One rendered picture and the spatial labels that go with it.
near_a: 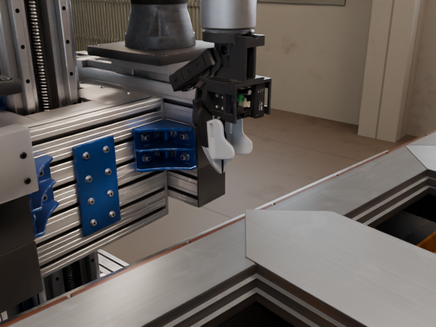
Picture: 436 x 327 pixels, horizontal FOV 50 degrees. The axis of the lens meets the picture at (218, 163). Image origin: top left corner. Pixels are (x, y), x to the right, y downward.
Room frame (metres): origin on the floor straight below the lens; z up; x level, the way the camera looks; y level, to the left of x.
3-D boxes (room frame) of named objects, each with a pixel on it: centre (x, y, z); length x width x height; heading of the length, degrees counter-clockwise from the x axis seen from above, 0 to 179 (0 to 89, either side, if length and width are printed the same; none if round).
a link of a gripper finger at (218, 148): (0.65, -0.01, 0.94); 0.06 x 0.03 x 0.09; 42
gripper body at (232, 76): (0.66, -0.02, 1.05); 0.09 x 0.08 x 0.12; 42
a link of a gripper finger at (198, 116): (0.66, 0.01, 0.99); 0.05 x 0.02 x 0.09; 132
